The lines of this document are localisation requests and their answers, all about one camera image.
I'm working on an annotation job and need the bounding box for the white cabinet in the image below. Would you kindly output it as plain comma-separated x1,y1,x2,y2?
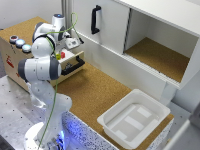
70,0,200,108

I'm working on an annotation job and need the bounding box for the white plastic box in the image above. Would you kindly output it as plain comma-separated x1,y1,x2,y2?
96,88,172,150

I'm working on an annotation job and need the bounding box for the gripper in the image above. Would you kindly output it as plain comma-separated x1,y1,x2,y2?
63,36,84,51

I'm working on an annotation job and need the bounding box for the red button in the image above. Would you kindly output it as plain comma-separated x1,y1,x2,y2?
9,34,19,44

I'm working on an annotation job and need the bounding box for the green cable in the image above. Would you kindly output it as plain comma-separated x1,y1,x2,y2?
37,12,83,150

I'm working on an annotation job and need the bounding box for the wooden drawer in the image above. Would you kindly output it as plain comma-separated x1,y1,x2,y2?
54,48,86,83

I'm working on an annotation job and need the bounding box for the black door handle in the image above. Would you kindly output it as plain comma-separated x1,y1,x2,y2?
90,4,102,35

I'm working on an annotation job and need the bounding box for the green button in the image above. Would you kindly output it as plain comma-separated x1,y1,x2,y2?
21,43,33,54

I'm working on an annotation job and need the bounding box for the white sliding door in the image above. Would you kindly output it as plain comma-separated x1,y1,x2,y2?
71,0,131,56

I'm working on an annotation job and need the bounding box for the blue button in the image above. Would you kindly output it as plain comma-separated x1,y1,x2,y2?
15,38,26,48

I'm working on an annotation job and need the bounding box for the black drawer handle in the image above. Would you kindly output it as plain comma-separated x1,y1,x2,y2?
60,55,86,77

